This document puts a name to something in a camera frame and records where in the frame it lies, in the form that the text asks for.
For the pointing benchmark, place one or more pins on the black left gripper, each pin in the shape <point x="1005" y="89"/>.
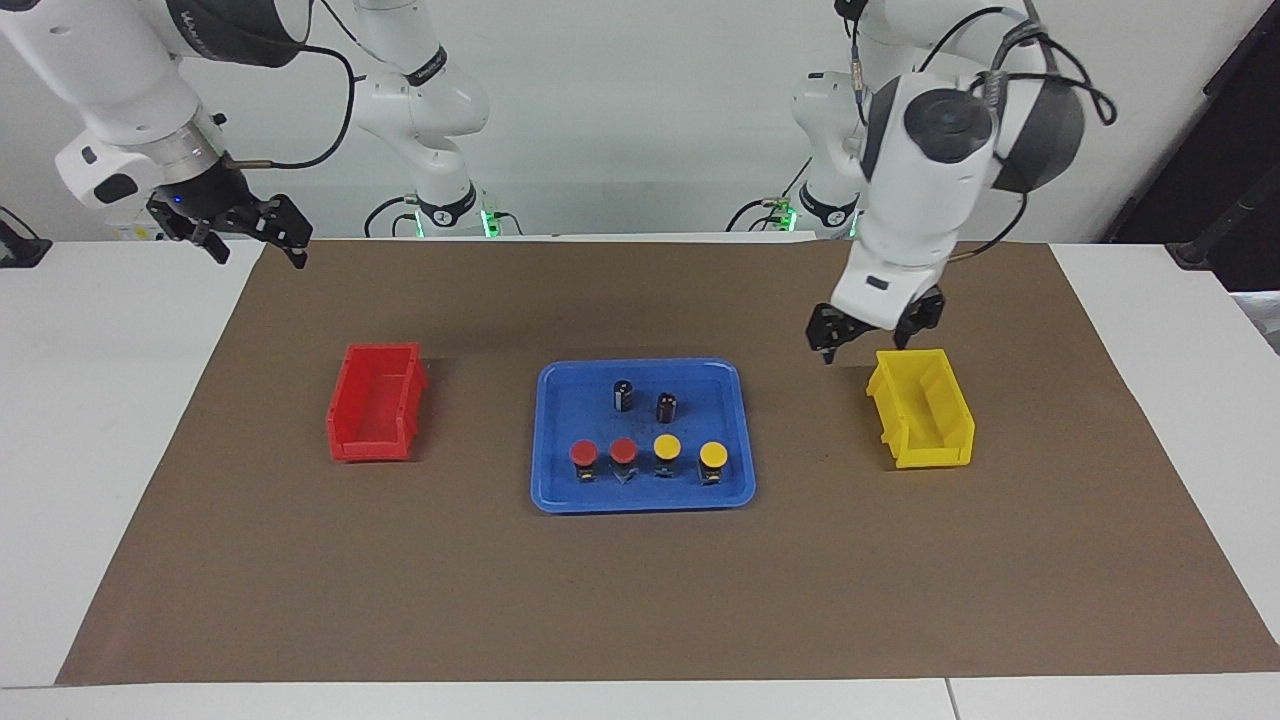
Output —
<point x="830" y="322"/>

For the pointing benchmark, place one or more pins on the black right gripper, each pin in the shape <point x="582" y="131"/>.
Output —
<point x="205" y="195"/>

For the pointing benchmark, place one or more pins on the yellow push button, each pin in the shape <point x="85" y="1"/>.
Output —
<point x="667" y="447"/>
<point x="713" y="455"/>

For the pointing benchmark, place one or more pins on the red push button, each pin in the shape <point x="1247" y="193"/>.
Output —
<point x="583" y="455"/>
<point x="623" y="452"/>

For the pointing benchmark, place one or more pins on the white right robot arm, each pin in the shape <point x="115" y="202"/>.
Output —
<point x="110" y="90"/>

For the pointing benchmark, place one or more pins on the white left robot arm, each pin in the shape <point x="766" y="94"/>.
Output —
<point x="920" y="200"/>

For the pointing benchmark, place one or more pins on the blue plastic tray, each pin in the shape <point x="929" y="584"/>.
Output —
<point x="600" y="500"/>

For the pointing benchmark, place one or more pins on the yellow plastic bin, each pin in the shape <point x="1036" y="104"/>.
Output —
<point x="930" y="410"/>

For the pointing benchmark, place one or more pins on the beige box with yellow labels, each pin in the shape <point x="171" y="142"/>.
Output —
<point x="130" y="233"/>

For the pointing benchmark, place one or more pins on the green lit base connector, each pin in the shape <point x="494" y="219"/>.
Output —
<point x="490" y="222"/>
<point x="788" y="215"/>

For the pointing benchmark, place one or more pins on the red plastic bin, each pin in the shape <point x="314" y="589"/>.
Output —
<point x="375" y="400"/>

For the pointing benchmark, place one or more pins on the black cylindrical capacitor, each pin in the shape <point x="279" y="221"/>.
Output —
<point x="623" y="395"/>
<point x="667" y="407"/>

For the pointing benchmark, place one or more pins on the black table clamp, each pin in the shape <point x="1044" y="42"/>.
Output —
<point x="20" y="248"/>

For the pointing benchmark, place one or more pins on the brown paper mat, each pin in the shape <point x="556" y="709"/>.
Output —
<point x="640" y="600"/>

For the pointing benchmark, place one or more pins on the black stand pole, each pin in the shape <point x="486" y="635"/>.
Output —
<point x="1225" y="225"/>

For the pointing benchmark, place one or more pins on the grey plastic cover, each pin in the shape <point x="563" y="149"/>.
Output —
<point x="1262" y="320"/>

